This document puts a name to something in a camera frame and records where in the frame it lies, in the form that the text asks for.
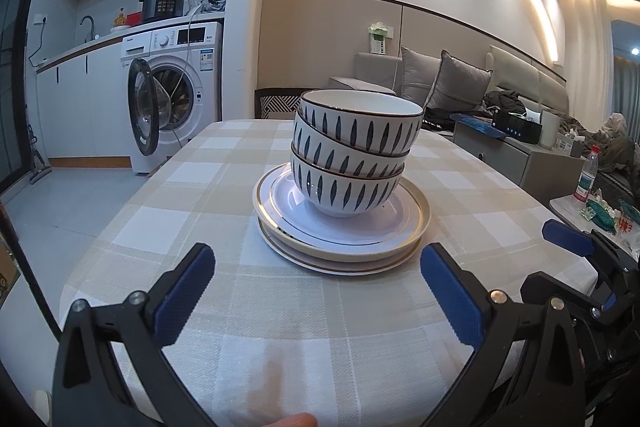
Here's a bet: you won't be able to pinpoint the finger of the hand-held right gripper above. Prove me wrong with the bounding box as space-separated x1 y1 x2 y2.
520 272 619 326
542 219 640 289

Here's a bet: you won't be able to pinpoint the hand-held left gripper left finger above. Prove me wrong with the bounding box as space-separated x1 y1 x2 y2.
51 243 216 427

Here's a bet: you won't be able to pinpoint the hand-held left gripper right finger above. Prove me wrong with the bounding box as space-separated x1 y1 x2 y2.
420 243 586 427

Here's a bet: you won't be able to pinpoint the small white rimmed plate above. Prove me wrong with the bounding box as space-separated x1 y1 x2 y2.
259 227 422 277

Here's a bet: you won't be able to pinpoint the beige ridged plate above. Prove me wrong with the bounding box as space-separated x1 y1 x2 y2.
256 217 426 264

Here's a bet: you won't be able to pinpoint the large white gold-rimmed plate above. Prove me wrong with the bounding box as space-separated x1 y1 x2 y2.
252 163 432 258

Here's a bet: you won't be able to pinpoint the white bowl blue leaf pattern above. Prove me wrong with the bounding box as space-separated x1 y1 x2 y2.
291 112 412 180
290 144 406 219
298 89 425 158

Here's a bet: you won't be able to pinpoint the person's left hand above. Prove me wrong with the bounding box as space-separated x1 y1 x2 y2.
274 412 318 427

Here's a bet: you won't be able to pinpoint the small white side table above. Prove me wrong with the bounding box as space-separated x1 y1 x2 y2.
549 194 640 248

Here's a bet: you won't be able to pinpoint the green glass dish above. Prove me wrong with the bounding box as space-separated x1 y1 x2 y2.
582 201 618 233
619 201 640 228

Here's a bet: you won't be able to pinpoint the red-capped water bottle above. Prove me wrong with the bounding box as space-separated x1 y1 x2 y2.
573 144 601 204

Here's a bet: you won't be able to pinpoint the beige checkered tablecloth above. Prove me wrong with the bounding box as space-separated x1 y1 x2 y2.
59 119 601 427

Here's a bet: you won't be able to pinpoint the grey cabinet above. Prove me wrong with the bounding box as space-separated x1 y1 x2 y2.
452 124 586 205

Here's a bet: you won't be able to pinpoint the white cup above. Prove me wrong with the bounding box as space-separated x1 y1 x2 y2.
539 111 560 150

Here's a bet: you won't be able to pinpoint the dark olive clothes pile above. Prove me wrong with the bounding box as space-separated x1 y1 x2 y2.
555 112 640 188

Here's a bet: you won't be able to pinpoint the black box device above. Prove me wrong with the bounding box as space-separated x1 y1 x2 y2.
491 109 543 142

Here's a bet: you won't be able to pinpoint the blue plastic packet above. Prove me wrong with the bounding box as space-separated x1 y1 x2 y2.
449 112 503 140

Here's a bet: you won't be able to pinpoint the black jacket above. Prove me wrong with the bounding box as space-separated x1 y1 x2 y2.
482 89 526 112

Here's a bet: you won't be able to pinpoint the black bag with white print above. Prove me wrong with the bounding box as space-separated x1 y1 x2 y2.
420 107 456 132

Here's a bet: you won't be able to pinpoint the cardboard box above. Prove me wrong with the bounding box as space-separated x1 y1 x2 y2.
0 239 21 308

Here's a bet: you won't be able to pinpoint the dark grey cushion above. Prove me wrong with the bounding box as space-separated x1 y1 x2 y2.
425 50 493 112

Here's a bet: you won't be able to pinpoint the grey stick vacuum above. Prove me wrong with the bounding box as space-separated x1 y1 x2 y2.
22 104 51 184

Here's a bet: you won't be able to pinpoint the white washing machine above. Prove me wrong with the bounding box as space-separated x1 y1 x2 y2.
120 21 223 175

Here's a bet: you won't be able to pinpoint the black white patterned chair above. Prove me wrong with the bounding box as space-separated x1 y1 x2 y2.
254 87 303 122

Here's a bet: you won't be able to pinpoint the white kitchen base cabinets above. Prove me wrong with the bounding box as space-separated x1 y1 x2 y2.
35 39 133 168

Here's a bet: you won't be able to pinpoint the light grey cushion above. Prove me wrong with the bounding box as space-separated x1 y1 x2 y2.
400 46 443 102

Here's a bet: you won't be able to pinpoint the grey sofa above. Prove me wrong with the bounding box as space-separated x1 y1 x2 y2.
327 44 571 148

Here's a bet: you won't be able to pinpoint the white box with green bag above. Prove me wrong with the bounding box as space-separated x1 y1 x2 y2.
367 22 391 56

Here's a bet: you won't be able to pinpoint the dark glass sliding door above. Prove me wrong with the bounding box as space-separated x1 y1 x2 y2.
0 0 53 198

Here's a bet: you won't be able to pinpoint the black pressure cooker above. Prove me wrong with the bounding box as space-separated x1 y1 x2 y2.
139 0 190 25

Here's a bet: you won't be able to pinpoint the black cable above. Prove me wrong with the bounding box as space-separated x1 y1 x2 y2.
0 199 67 337

